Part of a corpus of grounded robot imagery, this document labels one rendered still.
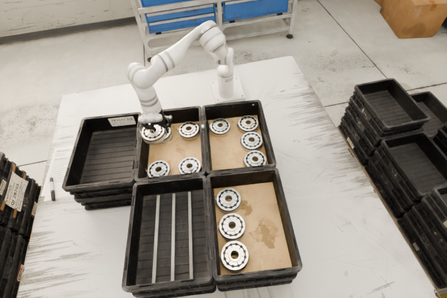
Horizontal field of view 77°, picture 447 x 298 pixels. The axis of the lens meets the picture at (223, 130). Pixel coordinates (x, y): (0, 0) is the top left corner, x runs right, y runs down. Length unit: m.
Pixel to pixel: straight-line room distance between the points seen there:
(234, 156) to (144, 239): 0.52
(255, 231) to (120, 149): 0.76
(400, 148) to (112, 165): 1.77
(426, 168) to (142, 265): 1.73
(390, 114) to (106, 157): 1.80
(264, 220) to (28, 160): 2.23
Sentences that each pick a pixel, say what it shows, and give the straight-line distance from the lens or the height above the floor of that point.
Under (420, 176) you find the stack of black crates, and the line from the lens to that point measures 2.11.
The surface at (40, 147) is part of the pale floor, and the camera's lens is 2.97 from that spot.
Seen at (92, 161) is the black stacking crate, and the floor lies 0.83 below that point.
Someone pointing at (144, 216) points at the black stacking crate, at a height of 0.83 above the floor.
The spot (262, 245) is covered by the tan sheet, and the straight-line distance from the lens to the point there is 1.17.
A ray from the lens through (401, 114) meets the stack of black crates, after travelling 2.23.
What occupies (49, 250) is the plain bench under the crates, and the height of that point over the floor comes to 0.70.
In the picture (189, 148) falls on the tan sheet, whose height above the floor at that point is 0.83.
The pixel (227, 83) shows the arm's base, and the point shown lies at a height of 0.86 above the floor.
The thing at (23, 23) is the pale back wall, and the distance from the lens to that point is 4.41.
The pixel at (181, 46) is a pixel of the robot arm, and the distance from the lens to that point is 1.07.
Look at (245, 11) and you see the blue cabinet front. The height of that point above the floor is 0.40.
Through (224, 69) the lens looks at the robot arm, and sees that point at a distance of 1.59.
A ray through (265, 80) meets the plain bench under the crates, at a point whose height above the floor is 0.70.
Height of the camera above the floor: 1.95
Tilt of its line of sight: 51 degrees down
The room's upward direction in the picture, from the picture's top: 4 degrees counter-clockwise
